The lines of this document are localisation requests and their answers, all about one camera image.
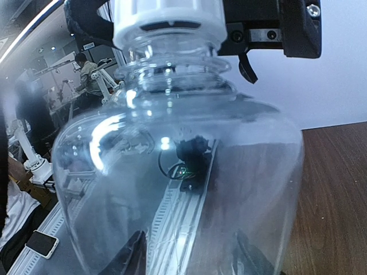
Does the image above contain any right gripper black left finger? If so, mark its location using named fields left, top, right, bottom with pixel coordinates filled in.
left=106, top=230, right=147, bottom=274

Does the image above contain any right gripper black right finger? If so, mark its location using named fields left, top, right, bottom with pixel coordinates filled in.
left=232, top=230, right=276, bottom=274

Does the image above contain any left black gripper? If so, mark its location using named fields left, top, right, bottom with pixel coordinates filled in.
left=218, top=1, right=321, bottom=59

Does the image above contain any clear plastic bottle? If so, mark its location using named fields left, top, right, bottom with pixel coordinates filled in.
left=52, top=32, right=303, bottom=274

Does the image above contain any white cap of clear bottle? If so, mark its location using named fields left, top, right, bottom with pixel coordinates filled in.
left=113, top=1, right=227, bottom=50

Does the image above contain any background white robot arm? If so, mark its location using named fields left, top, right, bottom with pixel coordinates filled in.
left=13, top=1, right=322, bottom=274

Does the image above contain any white smartphone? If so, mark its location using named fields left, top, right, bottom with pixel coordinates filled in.
left=25, top=230, right=60, bottom=259

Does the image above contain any person in background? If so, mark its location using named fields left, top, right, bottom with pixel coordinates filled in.
left=75, top=53, right=103, bottom=110

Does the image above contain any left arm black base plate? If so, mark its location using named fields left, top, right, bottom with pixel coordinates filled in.
left=157, top=135, right=217, bottom=195

